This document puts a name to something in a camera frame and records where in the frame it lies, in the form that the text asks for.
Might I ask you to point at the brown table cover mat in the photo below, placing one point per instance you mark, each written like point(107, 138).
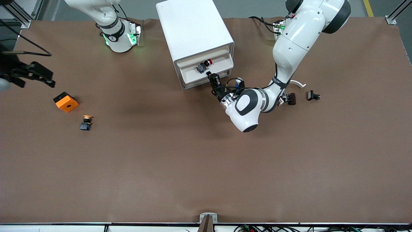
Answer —
point(206, 161)

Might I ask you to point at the white drawer cabinet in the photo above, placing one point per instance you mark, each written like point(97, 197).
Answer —
point(193, 29)

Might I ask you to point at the red push button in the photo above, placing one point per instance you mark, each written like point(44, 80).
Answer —
point(202, 68)

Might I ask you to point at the yellow push button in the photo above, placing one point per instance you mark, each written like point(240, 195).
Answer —
point(86, 125)

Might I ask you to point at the dark brown small component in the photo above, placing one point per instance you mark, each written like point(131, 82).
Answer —
point(292, 98)

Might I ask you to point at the orange box with hole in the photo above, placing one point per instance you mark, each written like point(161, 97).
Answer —
point(67, 104)

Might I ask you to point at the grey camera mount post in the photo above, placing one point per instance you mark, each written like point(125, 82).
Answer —
point(208, 225)

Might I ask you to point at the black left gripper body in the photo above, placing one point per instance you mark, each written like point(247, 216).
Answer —
point(220, 92)

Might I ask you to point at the cream cabinet drawer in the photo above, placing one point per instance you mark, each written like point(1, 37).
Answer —
point(186, 61)
point(222, 64)

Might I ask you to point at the white table edge rail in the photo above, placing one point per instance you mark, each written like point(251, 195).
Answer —
point(64, 228)

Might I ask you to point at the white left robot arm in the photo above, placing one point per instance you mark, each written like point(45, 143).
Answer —
point(299, 35)

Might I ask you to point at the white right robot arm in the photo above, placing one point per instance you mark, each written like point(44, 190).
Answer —
point(117, 42)

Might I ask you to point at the aluminium frame profile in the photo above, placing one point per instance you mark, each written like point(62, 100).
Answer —
point(391, 20)
point(25, 24)

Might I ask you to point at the small black component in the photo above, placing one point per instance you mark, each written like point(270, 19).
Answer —
point(310, 95)

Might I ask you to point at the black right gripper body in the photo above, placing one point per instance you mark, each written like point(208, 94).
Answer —
point(9, 69)

